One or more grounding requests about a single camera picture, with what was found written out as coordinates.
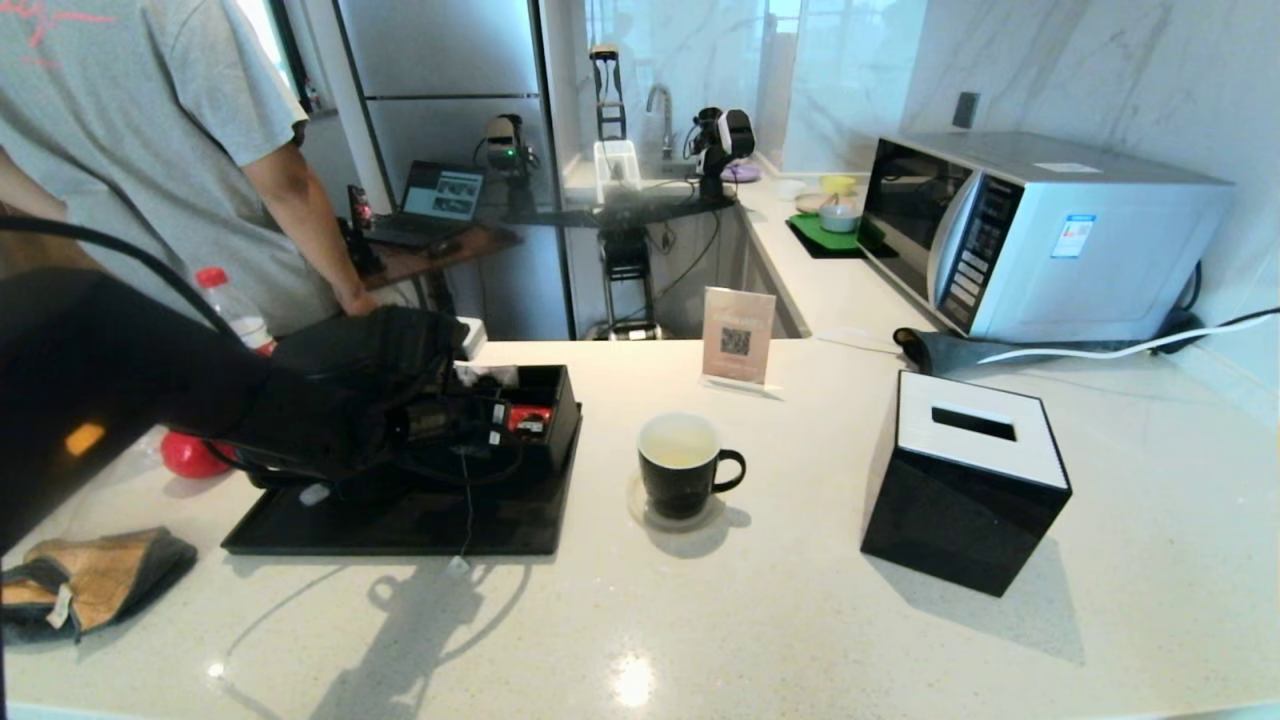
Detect silver microwave oven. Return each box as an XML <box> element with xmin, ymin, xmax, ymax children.
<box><xmin>860</xmin><ymin>131</ymin><xmax>1233</xmax><ymax>345</ymax></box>

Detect camera device green light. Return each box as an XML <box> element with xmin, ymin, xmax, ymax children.
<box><xmin>475</xmin><ymin>115</ymin><xmax>536</xmax><ymax>173</ymax></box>

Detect beige round coaster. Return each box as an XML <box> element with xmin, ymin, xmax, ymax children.
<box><xmin>627</xmin><ymin>472</ymin><xmax>729</xmax><ymax>534</ymax></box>

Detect QR code sign stand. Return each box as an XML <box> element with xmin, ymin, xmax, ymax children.
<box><xmin>700</xmin><ymin>287</ymin><xmax>784</xmax><ymax>401</ymax></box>

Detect grey tea bag with string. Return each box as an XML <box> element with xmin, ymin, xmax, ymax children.
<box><xmin>448</xmin><ymin>450</ymin><xmax>477</xmax><ymax>579</ymax></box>

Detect black pedestal table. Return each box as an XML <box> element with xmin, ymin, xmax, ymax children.
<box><xmin>505</xmin><ymin>190</ymin><xmax>736</xmax><ymax>341</ymax></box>

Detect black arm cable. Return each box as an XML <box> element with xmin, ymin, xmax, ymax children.
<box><xmin>0</xmin><ymin>215</ymin><xmax>246</xmax><ymax>346</ymax></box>

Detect black electric kettle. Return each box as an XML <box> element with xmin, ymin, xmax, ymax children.
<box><xmin>235</xmin><ymin>318</ymin><xmax>431</xmax><ymax>504</ymax></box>

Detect red ball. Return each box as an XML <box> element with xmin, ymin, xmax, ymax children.
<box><xmin>160</xmin><ymin>430</ymin><xmax>236</xmax><ymax>479</ymax></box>

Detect silver refrigerator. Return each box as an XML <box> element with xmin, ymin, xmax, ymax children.
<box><xmin>330</xmin><ymin>0</ymin><xmax>576</xmax><ymax>341</ymax></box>

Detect black compartment organizer box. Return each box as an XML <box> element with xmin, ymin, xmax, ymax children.
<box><xmin>440</xmin><ymin>364</ymin><xmax>583</xmax><ymax>476</ymax></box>

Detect green placemat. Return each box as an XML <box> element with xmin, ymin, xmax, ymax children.
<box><xmin>785</xmin><ymin>213</ymin><xmax>886</xmax><ymax>261</ymax></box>

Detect black tissue box white lid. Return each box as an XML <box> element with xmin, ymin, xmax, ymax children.
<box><xmin>860</xmin><ymin>370</ymin><xmax>1073</xmax><ymax>598</ymax></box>

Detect window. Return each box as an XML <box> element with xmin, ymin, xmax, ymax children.
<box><xmin>240</xmin><ymin>0</ymin><xmax>313</xmax><ymax>113</ymax></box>

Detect person's right forearm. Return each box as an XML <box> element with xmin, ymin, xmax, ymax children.
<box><xmin>245</xmin><ymin>140</ymin><xmax>376</xmax><ymax>313</ymax></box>

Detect person's left forearm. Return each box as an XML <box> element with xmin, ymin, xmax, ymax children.
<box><xmin>0</xmin><ymin>148</ymin><xmax>69</xmax><ymax>223</ymax></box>

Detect brown and black cloth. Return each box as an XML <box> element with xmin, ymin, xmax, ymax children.
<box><xmin>0</xmin><ymin>527</ymin><xmax>198</xmax><ymax>646</ymax></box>

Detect black serving tray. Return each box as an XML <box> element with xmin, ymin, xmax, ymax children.
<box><xmin>222</xmin><ymin>405</ymin><xmax>583</xmax><ymax>556</ymax></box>

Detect red-capped water bottle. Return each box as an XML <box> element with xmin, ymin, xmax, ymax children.
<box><xmin>195</xmin><ymin>267</ymin><xmax>276</xmax><ymax>356</ymax></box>

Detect chrome sink faucet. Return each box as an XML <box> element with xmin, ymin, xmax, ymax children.
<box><xmin>645</xmin><ymin>83</ymin><xmax>676</xmax><ymax>161</ymax></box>

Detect white power cable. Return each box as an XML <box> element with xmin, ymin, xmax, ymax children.
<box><xmin>975</xmin><ymin>310</ymin><xmax>1280</xmax><ymax>366</ymax></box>

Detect black teleoperation device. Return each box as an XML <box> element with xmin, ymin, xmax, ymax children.
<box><xmin>340</xmin><ymin>185</ymin><xmax>386</xmax><ymax>279</ymax></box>

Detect person in grey t-shirt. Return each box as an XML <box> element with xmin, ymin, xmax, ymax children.
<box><xmin>0</xmin><ymin>0</ymin><xmax>381</xmax><ymax>336</ymax></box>

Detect black power cable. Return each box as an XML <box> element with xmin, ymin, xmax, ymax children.
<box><xmin>1150</xmin><ymin>262</ymin><xmax>1280</xmax><ymax>349</ymax></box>

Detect brown wooden door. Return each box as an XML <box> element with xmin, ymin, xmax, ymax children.
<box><xmin>0</xmin><ymin>200</ymin><xmax>96</xmax><ymax>286</ymax></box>

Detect black mug white inside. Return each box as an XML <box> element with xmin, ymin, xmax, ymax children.
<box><xmin>637</xmin><ymin>412</ymin><xmax>747</xmax><ymax>521</ymax></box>

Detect open laptop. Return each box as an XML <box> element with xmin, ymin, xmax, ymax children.
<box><xmin>368</xmin><ymin>160</ymin><xmax>486</xmax><ymax>249</ymax></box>

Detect brown wooden desk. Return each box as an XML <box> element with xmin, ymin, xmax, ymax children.
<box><xmin>365</xmin><ymin>222</ymin><xmax>523</xmax><ymax>341</ymax></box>

